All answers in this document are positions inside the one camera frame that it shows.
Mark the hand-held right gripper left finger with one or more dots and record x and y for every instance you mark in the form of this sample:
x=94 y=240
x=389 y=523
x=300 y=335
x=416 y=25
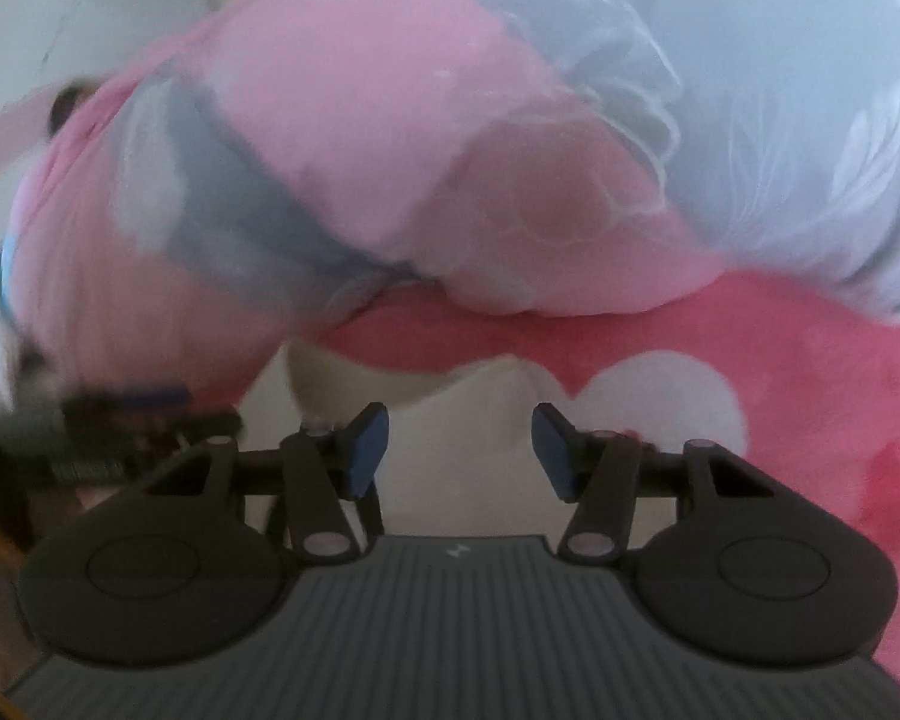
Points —
x=366 y=450

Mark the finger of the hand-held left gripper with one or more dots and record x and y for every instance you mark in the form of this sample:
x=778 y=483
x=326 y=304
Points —
x=195 y=427
x=127 y=403

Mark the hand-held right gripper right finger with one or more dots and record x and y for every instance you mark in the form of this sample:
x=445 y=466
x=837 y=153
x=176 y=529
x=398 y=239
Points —
x=553 y=457

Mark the beige hooded jacket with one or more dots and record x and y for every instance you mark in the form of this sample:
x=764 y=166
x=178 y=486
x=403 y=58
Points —
x=457 y=465

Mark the teal striped cloth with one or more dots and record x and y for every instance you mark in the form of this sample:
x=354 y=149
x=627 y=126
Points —
x=6 y=277

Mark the pink floral bed sheet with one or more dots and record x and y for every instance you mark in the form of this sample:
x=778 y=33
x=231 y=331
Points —
x=795 y=405

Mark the pink grey floral quilt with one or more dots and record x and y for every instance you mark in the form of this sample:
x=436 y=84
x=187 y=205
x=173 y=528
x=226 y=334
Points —
x=420 y=127

